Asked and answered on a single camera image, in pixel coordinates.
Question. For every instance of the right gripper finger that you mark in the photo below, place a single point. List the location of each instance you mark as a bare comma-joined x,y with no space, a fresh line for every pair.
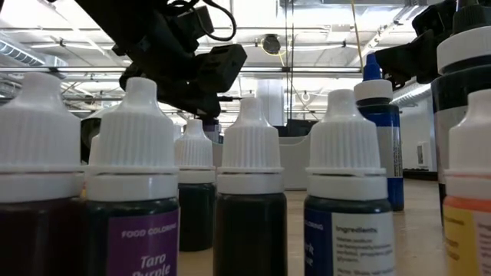
397,81
414,57

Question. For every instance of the tall black-tipped dye bottle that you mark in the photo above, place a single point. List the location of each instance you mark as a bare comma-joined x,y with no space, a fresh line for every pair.
460,50

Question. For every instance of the tall blue-tipped dye bottle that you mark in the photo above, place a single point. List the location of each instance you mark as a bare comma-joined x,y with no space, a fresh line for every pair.
387,126

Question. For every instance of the small Taro Purple dye bottle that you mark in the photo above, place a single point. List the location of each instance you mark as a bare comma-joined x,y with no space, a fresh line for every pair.
132,145

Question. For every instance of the small dark blue dye bottle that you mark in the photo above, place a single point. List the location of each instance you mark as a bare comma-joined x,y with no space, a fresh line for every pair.
345,145

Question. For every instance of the small yellow label dye bottle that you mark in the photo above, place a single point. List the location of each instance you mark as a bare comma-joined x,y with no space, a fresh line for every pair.
472,153

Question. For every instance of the small orange label dye bottle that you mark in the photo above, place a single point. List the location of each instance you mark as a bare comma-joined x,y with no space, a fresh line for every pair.
94,153

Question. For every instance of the small dark green dye bottle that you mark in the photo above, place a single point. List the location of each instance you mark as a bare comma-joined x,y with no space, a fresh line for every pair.
195,214

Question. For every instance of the small black dye bottle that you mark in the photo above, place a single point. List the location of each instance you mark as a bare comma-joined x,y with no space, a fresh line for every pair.
250,230

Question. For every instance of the small dark red dye bottle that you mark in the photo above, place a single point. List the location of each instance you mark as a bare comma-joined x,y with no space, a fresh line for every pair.
38,134

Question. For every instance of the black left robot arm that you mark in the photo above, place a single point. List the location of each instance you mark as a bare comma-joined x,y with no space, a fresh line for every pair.
126,23

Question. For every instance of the black boom stand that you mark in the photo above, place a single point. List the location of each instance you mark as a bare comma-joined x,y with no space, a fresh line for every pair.
231,99

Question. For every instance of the overhead light bar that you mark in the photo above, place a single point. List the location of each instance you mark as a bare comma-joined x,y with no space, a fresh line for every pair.
264,69

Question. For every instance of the black vented box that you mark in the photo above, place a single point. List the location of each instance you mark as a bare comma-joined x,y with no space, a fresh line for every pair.
299,128

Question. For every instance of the small round hanging lamp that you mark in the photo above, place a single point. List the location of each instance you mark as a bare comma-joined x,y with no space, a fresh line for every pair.
305,96

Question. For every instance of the grey plastic bin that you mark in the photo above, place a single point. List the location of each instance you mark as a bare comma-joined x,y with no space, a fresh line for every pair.
294,165

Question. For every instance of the thin black vertical pole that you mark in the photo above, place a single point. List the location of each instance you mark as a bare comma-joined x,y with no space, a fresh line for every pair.
292,46

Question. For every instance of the silver ceiling air duct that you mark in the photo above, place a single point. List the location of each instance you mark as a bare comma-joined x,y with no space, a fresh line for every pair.
414,96
23,53

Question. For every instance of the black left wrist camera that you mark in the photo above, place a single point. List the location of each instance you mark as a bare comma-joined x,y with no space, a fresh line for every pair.
222,67

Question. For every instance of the white wall-mounted box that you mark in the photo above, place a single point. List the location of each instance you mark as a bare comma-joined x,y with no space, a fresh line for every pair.
420,155

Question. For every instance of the black aluminium table frame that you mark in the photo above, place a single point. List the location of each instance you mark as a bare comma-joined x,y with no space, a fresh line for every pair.
420,175

